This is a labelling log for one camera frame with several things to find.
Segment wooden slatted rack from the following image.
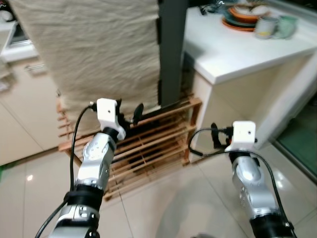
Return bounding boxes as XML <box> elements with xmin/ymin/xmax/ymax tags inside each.
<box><xmin>56</xmin><ymin>96</ymin><xmax>203</xmax><ymax>200</ymax></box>

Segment beige wrinkled cloth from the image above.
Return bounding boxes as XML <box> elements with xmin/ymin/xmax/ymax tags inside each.
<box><xmin>9</xmin><ymin>0</ymin><xmax>162</xmax><ymax>123</ymax></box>

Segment white kitchen counter unit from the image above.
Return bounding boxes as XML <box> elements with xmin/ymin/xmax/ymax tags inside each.
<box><xmin>182</xmin><ymin>6</ymin><xmax>317</xmax><ymax>164</ymax></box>

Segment dark glass door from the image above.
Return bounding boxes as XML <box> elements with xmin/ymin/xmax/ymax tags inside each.
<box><xmin>274</xmin><ymin>95</ymin><xmax>317</xmax><ymax>180</ymax></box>

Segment cream kitchen cabinet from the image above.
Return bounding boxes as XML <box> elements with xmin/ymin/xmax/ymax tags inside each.
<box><xmin>0</xmin><ymin>42</ymin><xmax>64</xmax><ymax>166</ymax></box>

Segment orange plate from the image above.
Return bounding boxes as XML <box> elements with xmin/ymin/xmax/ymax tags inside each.
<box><xmin>221</xmin><ymin>17</ymin><xmax>259</xmax><ymax>32</ymax></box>

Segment grey mug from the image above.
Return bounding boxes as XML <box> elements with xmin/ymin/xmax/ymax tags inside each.
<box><xmin>255</xmin><ymin>16</ymin><xmax>279</xmax><ymax>40</ymax></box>

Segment orange bowl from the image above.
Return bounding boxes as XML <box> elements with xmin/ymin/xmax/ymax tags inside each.
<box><xmin>227</xmin><ymin>5</ymin><xmax>271</xmax><ymax>23</ymax></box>

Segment green mug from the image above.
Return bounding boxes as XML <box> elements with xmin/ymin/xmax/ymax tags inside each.
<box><xmin>274</xmin><ymin>14</ymin><xmax>299</xmax><ymax>40</ymax></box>

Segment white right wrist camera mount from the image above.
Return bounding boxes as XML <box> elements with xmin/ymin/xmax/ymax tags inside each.
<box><xmin>225</xmin><ymin>120</ymin><xmax>257</xmax><ymax>152</ymax></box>

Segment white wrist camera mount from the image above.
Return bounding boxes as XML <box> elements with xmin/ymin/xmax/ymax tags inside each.
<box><xmin>225</xmin><ymin>120</ymin><xmax>257</xmax><ymax>152</ymax></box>
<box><xmin>96</xmin><ymin>98</ymin><xmax>127</xmax><ymax>140</ymax></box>

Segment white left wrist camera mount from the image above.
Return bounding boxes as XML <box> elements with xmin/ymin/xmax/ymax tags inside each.
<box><xmin>96</xmin><ymin>98</ymin><xmax>127</xmax><ymax>140</ymax></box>

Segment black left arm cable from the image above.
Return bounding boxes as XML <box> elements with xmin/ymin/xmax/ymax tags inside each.
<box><xmin>34</xmin><ymin>103</ymin><xmax>98</xmax><ymax>238</ymax></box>

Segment steel cabinet bar handle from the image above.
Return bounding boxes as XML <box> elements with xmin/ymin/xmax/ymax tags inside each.
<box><xmin>24</xmin><ymin>62</ymin><xmax>46</xmax><ymax>73</ymax></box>

